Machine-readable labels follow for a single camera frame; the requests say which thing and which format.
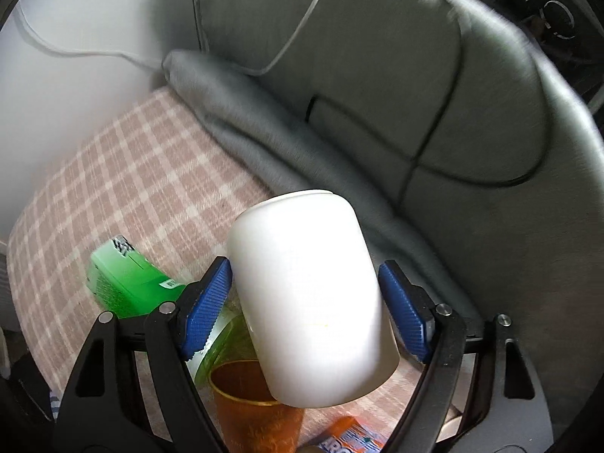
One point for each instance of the white cabinet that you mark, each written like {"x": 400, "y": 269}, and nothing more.
{"x": 68, "y": 67}

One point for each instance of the blue orange snack can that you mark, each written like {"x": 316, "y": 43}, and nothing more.
{"x": 347, "y": 434}

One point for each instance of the orange translucent cup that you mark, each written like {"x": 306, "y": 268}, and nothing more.
{"x": 251, "y": 419}

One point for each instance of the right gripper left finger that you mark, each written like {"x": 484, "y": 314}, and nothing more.
{"x": 103, "y": 410}

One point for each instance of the grey sofa backrest blanket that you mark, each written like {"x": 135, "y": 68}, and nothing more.
{"x": 468, "y": 158}

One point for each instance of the green plastic bottle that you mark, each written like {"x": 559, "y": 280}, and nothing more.
{"x": 137, "y": 287}

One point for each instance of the white plastic cup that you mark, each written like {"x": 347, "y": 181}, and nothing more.
{"x": 311, "y": 299}

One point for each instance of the pink plaid sofa cover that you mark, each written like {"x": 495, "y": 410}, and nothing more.
{"x": 153, "y": 176}

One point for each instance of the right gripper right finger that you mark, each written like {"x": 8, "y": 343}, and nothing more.
{"x": 506, "y": 409}

